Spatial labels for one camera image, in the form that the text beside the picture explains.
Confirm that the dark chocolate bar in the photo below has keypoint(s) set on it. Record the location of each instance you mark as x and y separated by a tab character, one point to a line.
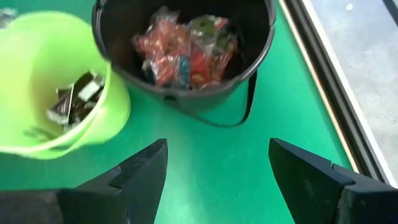
62	105
88	90

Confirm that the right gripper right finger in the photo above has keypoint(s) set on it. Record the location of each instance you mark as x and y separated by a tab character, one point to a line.
326	196

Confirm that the green plastic bucket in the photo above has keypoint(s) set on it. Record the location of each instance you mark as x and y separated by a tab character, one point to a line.
37	62

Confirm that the clear gummy candy pack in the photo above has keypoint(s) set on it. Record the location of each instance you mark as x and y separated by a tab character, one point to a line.
199	68
158	34
161	70
211	31

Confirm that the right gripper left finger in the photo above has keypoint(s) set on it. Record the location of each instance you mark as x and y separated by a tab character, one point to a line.
109	202

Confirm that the black plastic bucket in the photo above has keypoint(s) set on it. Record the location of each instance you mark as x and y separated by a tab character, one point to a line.
192	99

